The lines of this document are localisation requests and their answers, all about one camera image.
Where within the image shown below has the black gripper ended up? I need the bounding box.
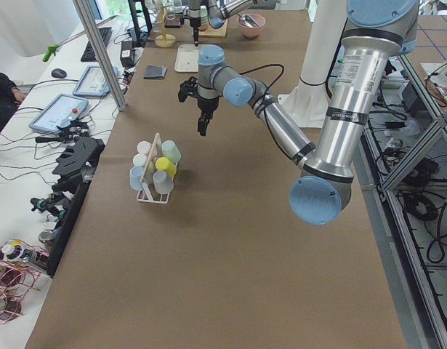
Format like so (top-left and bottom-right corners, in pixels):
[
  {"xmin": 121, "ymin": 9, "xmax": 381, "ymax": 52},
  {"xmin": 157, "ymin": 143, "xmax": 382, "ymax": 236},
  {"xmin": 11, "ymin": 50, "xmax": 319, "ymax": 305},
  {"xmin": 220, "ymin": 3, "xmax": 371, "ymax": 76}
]
[
  {"xmin": 197, "ymin": 96, "xmax": 219, "ymax": 137},
  {"xmin": 188, "ymin": 0, "xmax": 201, "ymax": 47}
]

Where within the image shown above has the cream rabbit tray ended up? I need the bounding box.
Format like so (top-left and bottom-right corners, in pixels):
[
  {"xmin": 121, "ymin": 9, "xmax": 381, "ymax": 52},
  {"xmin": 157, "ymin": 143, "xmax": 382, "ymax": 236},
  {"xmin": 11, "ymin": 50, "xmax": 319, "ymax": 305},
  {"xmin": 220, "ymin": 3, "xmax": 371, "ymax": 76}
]
[{"xmin": 174, "ymin": 44, "xmax": 200, "ymax": 73}]

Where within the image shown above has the green cup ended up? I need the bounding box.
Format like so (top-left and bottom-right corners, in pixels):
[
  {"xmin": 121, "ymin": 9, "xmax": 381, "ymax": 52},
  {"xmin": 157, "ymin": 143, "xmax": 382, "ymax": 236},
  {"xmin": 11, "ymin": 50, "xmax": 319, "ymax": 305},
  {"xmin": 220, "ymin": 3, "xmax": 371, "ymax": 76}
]
[{"xmin": 161, "ymin": 140, "xmax": 182, "ymax": 164}]

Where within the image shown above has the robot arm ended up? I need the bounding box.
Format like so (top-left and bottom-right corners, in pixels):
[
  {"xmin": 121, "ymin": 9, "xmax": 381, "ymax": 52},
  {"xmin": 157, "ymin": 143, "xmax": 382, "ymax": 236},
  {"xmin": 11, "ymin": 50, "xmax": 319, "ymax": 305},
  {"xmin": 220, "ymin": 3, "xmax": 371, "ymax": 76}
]
[
  {"xmin": 197, "ymin": 1, "xmax": 419, "ymax": 225},
  {"xmin": 184, "ymin": 0, "xmax": 276, "ymax": 47}
]

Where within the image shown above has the yellow cup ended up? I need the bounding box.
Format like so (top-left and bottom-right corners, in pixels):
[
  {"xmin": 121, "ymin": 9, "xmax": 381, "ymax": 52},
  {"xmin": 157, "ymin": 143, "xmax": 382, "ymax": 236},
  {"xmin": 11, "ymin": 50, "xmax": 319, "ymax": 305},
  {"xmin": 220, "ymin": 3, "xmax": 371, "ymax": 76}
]
[{"xmin": 155, "ymin": 156, "xmax": 177, "ymax": 178}]

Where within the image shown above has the pink cup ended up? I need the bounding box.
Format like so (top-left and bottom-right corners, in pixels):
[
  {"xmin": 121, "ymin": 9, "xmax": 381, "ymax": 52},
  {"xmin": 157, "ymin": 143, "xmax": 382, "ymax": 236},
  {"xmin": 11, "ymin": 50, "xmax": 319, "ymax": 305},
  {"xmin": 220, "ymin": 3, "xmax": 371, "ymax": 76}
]
[{"xmin": 137, "ymin": 140, "xmax": 151, "ymax": 156}]

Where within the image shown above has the grey cup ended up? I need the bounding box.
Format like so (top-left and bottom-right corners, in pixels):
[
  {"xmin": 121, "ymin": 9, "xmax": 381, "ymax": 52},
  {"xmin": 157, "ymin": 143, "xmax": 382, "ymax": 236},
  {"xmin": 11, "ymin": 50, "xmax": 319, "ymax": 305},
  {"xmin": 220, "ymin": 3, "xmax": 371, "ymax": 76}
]
[{"xmin": 153, "ymin": 170, "xmax": 174, "ymax": 195}]

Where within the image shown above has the cream cup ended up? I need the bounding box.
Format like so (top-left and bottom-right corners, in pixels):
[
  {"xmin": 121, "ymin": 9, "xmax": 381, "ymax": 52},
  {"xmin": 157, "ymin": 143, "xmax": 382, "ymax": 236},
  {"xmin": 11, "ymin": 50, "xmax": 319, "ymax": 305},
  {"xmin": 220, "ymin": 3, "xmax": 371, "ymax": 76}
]
[{"xmin": 133, "ymin": 153, "xmax": 148, "ymax": 167}]

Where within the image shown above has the blue cup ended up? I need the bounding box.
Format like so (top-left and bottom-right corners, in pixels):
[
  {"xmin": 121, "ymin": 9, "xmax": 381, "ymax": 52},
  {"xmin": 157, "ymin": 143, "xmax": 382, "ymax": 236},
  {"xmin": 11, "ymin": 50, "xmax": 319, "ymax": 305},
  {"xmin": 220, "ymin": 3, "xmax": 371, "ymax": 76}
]
[{"xmin": 129, "ymin": 166, "xmax": 144, "ymax": 191}]

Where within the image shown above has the wooden cutting board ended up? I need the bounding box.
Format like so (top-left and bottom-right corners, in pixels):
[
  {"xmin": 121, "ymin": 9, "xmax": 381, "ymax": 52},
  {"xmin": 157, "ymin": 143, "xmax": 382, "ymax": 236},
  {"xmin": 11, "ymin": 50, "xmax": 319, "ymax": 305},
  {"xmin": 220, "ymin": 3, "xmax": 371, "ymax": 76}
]
[{"xmin": 198, "ymin": 16, "xmax": 228, "ymax": 39}]

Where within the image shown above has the wooden mug tree stand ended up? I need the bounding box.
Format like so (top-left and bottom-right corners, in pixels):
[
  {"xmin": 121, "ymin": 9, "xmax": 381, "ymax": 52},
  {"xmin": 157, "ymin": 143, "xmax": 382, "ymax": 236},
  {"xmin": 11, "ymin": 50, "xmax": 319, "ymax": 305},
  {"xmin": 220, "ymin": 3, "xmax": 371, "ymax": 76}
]
[{"xmin": 154, "ymin": 1, "xmax": 177, "ymax": 48}]

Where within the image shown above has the pink bowl with cutlery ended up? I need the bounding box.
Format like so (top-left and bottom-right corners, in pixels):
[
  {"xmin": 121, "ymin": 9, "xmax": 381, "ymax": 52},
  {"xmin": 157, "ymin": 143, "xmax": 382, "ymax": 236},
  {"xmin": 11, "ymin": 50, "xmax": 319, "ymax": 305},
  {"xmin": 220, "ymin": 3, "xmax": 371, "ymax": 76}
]
[{"xmin": 237, "ymin": 13, "xmax": 266, "ymax": 39}]

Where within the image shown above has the folded grey cloth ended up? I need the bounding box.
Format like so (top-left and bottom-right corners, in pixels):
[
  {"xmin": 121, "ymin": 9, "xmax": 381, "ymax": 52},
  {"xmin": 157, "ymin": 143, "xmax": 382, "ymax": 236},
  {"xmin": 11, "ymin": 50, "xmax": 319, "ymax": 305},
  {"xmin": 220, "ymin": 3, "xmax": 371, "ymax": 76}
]
[{"xmin": 143, "ymin": 65, "xmax": 168, "ymax": 80}]

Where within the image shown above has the black keyboard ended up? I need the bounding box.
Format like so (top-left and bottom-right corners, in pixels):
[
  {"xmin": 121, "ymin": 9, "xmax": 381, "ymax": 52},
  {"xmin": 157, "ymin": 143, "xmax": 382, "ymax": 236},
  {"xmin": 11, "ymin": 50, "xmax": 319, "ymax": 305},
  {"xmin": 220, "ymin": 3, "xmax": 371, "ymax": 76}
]
[{"xmin": 80, "ymin": 26, "xmax": 113, "ymax": 63}]

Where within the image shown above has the far teach pendant tablet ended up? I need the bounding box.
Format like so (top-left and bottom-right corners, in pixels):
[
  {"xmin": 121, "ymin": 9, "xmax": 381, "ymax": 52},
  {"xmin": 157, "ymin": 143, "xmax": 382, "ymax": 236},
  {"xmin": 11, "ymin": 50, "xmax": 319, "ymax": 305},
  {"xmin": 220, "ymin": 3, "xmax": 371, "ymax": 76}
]
[{"xmin": 72, "ymin": 65, "xmax": 110, "ymax": 98}]

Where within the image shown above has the teach pendant tablet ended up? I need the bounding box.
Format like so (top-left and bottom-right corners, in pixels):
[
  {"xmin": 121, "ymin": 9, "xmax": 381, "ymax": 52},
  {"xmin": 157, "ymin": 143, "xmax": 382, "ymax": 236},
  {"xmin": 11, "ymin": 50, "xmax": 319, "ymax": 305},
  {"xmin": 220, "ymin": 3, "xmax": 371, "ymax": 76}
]
[
  {"xmin": 28, "ymin": 94, "xmax": 89, "ymax": 134},
  {"xmin": 72, "ymin": 65, "xmax": 110, "ymax": 98}
]

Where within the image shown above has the black tool holder rack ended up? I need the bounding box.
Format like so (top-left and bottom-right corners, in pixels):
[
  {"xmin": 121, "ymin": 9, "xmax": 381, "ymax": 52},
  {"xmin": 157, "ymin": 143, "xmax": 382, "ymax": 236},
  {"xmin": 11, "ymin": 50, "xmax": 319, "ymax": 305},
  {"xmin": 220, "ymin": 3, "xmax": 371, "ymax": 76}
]
[{"xmin": 47, "ymin": 137, "xmax": 105, "ymax": 277}]

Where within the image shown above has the near teach pendant tablet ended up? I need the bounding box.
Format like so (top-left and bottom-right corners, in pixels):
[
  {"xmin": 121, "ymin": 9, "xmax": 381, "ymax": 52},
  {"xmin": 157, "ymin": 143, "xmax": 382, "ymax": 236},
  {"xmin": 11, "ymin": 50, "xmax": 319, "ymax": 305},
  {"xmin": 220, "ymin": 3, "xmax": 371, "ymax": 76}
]
[{"xmin": 28, "ymin": 94, "xmax": 89, "ymax": 134}]

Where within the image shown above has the grey computer mouse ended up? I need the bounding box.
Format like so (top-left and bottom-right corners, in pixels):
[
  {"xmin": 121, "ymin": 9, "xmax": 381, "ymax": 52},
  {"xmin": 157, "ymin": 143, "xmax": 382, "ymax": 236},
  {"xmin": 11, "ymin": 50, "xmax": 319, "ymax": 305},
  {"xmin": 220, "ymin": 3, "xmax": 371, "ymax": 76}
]
[{"xmin": 51, "ymin": 68, "xmax": 67, "ymax": 79}]

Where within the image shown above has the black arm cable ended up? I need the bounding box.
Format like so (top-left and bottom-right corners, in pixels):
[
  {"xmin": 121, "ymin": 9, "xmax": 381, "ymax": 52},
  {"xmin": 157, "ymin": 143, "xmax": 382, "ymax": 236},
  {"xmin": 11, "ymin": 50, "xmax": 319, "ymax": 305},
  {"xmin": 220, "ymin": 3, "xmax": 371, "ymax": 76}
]
[{"xmin": 239, "ymin": 64, "xmax": 285, "ymax": 106}]

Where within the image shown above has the white wire cup rack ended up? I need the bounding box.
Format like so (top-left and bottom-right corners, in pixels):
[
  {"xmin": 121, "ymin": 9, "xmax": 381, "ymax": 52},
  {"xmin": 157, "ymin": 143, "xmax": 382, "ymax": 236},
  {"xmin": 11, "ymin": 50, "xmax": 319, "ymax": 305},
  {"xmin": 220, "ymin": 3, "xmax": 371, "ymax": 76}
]
[{"xmin": 137, "ymin": 132, "xmax": 176, "ymax": 204}]

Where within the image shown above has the aluminium frame post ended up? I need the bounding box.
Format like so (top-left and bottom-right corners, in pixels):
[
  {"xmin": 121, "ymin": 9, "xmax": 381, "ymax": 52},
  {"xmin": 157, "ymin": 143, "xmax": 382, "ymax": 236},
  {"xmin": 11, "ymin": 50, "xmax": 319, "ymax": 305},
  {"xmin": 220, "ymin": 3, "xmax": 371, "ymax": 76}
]
[{"xmin": 73, "ymin": 0, "xmax": 126, "ymax": 112}]

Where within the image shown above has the copper wire basket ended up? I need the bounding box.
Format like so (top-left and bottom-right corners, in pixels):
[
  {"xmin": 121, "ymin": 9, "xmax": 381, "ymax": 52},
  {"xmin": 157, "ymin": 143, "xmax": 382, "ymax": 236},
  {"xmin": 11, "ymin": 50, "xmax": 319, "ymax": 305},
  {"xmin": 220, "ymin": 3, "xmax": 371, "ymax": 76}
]
[{"xmin": 0, "ymin": 239, "xmax": 49, "ymax": 325}]

